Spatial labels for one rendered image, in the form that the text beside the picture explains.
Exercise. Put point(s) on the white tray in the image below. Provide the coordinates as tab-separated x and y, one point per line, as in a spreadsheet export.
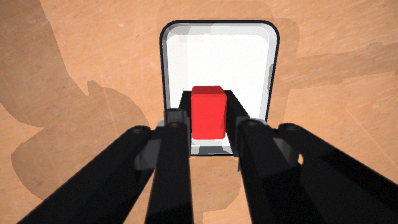
238	55

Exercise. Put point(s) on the red block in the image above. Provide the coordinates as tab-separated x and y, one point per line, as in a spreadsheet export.
208	108

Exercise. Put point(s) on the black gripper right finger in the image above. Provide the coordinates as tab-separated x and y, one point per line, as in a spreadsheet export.
328	186

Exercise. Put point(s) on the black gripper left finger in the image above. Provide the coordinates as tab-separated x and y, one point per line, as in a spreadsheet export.
105	190

